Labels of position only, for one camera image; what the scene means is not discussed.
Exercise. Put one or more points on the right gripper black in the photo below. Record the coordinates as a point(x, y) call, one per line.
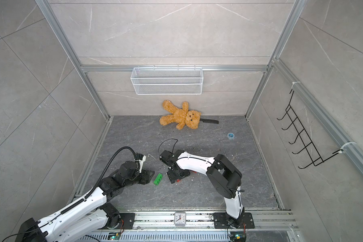
point(173, 178)

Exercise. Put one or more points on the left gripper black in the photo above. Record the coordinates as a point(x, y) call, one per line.
point(146, 176)

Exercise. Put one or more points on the green lego brick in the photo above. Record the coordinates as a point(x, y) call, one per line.
point(158, 179)

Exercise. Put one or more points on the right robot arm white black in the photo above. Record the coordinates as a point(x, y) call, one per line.
point(223, 175)

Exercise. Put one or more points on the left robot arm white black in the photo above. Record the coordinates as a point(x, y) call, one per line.
point(88, 213)

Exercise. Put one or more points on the small white desk clock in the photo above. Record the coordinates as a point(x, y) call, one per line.
point(180, 219)

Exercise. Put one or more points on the brown teddy bear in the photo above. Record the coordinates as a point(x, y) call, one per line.
point(182, 116)

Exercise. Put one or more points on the black comb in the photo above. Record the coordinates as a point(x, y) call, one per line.
point(209, 121)

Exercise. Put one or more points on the blue tape roll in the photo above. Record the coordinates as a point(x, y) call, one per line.
point(231, 136)

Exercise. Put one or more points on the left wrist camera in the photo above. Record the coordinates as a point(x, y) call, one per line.
point(141, 159)

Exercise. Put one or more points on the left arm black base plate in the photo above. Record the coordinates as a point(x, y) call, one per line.
point(123, 220)

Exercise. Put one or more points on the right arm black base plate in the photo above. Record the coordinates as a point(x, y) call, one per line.
point(223, 220)

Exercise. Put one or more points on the white wire mesh basket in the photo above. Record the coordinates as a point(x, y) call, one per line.
point(167, 80)

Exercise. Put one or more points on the black wire hook rack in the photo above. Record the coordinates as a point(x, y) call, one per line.
point(303, 137)

